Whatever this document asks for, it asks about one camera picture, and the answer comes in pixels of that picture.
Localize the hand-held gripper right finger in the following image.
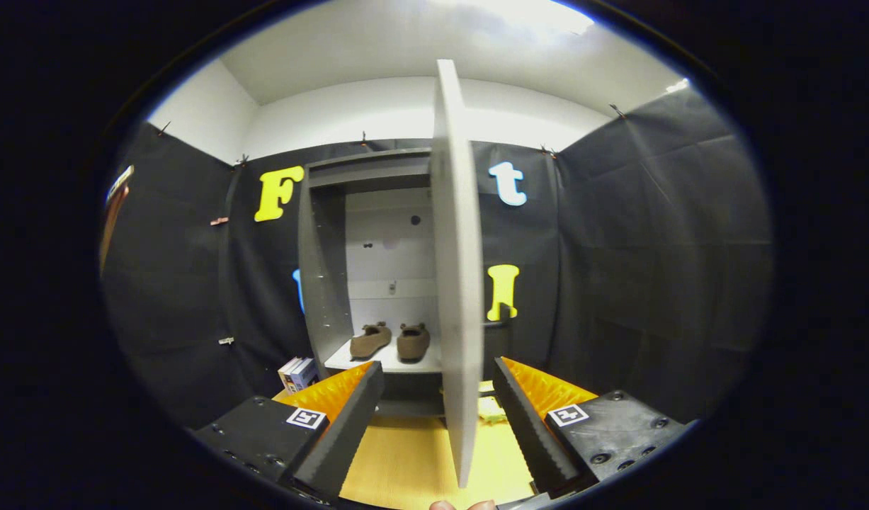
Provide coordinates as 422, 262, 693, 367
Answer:
492, 356, 690, 499

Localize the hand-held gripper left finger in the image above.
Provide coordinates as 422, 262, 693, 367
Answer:
193, 360, 385, 500

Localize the black cabinet door handle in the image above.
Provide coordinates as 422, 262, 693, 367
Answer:
482, 303, 514, 380

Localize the brown fuzzy shoe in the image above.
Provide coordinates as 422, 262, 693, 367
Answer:
396, 323, 431, 363
349, 322, 393, 360

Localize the grey shoe cabinet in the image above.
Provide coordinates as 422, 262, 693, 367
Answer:
297, 147, 484, 419

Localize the white cabinet shelf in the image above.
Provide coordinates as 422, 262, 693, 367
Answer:
324, 339, 443, 374

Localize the blue book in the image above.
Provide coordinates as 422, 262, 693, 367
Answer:
290, 359, 320, 392

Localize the black backdrop cloth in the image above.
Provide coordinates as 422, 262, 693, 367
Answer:
101, 89, 773, 433

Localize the long ceiling light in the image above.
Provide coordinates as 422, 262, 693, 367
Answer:
470, 0, 594, 36

